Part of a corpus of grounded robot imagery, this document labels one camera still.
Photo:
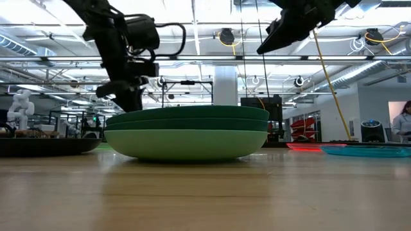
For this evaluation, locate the large dark green plate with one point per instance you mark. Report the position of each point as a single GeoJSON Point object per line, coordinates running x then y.
{"type": "Point", "coordinates": [186, 124]}
{"type": "Point", "coordinates": [186, 112]}

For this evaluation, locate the red translucent small plate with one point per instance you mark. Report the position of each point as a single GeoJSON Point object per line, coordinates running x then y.
{"type": "Point", "coordinates": [305, 147]}

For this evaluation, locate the black plastic plate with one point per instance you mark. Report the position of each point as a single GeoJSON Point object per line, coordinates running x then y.
{"type": "Point", "coordinates": [41, 147]}

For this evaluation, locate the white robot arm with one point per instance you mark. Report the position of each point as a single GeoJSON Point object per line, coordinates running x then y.
{"type": "Point", "coordinates": [20, 109]}

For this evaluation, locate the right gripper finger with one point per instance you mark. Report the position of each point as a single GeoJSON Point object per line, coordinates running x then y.
{"type": "Point", "coordinates": [289, 30]}

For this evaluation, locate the blue translucent small plate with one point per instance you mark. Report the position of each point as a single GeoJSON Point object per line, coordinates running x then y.
{"type": "Point", "coordinates": [369, 151]}

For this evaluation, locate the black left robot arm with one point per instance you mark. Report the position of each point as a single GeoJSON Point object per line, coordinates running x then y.
{"type": "Point", "coordinates": [102, 38]}

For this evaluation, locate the black cylindrical air purifier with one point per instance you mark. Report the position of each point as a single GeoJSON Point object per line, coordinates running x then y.
{"type": "Point", "coordinates": [372, 131]}

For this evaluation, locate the lime translucent small plate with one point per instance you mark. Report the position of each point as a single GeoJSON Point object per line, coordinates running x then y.
{"type": "Point", "coordinates": [104, 146]}

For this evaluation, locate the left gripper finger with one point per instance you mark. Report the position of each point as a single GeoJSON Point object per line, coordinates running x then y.
{"type": "Point", "coordinates": [131, 99]}
{"type": "Point", "coordinates": [110, 89]}

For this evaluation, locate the white pillar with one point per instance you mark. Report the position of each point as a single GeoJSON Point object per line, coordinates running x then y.
{"type": "Point", "coordinates": [225, 86]}

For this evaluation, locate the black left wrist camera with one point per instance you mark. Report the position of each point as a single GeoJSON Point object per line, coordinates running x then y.
{"type": "Point", "coordinates": [141, 32]}

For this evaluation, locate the large light green plate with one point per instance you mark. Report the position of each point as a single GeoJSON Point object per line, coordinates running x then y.
{"type": "Point", "coordinates": [186, 144]}

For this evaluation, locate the long ceiling light rail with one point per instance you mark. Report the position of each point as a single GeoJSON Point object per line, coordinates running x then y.
{"type": "Point", "coordinates": [208, 58]}

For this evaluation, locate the red folded frame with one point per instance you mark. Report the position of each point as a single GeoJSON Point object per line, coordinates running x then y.
{"type": "Point", "coordinates": [302, 128]}

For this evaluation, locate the black box on stand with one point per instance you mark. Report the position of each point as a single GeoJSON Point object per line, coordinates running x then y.
{"type": "Point", "coordinates": [266, 109]}

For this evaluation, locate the person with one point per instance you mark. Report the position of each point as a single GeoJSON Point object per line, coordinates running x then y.
{"type": "Point", "coordinates": [403, 125]}

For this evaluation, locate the black gantry frame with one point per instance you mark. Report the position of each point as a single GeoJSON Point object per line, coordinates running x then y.
{"type": "Point", "coordinates": [187, 82]}

